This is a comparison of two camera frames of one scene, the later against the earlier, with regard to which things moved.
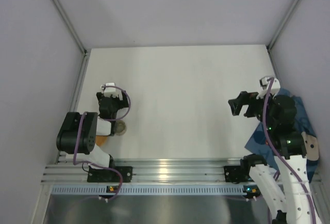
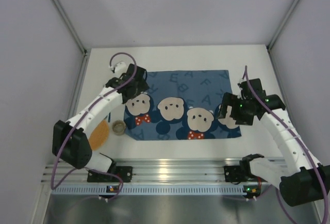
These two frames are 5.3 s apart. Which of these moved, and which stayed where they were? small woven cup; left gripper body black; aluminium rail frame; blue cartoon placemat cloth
Moved: blue cartoon placemat cloth; left gripper body black
Stayed: aluminium rail frame; small woven cup
